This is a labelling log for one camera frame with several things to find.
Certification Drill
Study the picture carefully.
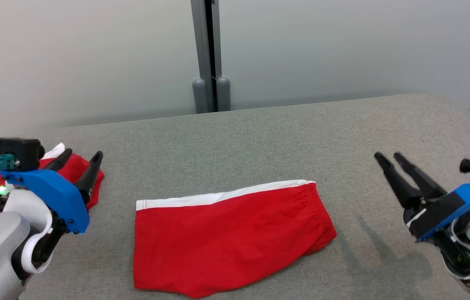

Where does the red white basketball jersey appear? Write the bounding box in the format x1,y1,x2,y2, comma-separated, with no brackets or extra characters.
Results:
0,143,105,225

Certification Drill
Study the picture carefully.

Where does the blue right camera mount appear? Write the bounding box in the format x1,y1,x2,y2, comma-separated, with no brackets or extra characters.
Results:
408,183,470,243

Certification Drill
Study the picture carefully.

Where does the grey partition frame post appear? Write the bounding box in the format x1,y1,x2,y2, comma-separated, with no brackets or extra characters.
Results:
211,0,231,112
190,0,215,114

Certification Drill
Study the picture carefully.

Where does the blue left camera mount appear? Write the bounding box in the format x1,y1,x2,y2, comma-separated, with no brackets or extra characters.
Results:
0,169,90,235

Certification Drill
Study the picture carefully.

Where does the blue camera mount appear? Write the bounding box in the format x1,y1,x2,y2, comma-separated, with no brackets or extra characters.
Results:
408,183,470,243
0,169,90,235

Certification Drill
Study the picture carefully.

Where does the red shorts white stripe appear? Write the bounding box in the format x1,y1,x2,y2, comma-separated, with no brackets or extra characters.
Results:
133,180,338,299

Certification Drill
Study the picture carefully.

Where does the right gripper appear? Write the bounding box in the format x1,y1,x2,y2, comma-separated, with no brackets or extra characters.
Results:
375,152,470,285

